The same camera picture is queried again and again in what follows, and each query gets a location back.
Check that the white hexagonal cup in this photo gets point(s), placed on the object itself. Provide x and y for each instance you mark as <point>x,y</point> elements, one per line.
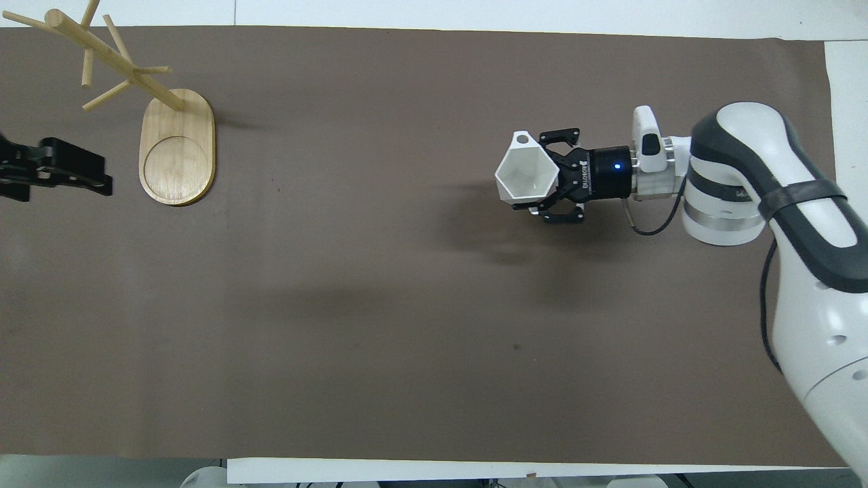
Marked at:
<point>525,177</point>

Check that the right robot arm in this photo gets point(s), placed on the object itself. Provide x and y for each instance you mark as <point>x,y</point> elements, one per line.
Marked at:
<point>814,325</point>

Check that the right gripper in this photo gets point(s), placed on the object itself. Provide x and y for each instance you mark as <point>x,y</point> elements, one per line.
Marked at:
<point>607,173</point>

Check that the wooden cup rack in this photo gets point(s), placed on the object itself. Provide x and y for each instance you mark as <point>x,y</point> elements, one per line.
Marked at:
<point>178,152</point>

